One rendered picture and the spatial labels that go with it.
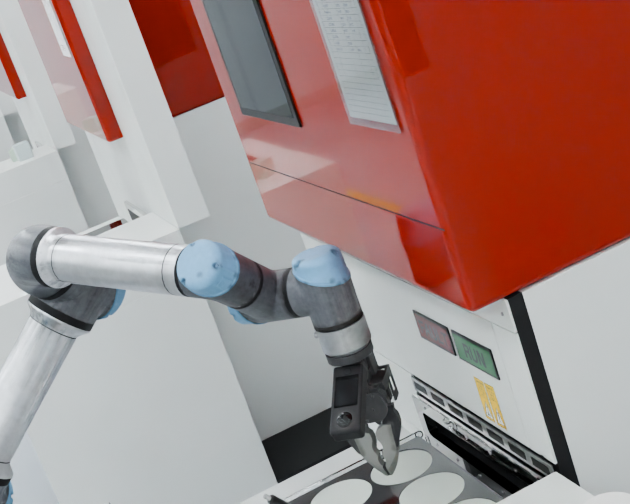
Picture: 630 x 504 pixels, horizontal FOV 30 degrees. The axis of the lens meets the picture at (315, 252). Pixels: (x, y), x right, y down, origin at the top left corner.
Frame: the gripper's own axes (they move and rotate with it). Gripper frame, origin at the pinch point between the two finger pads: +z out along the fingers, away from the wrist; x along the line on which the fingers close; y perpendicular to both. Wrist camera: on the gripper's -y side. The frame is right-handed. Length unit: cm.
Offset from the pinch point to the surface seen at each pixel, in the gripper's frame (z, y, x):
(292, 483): 11.8, 22.1, 25.4
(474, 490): 3.8, -3.4, -12.9
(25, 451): 94, 233, 230
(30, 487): 94, 201, 210
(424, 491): 3.9, -1.4, -5.0
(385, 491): 3.8, 0.5, 1.5
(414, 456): 3.8, 9.5, -1.8
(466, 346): -17.0, 0.4, -17.4
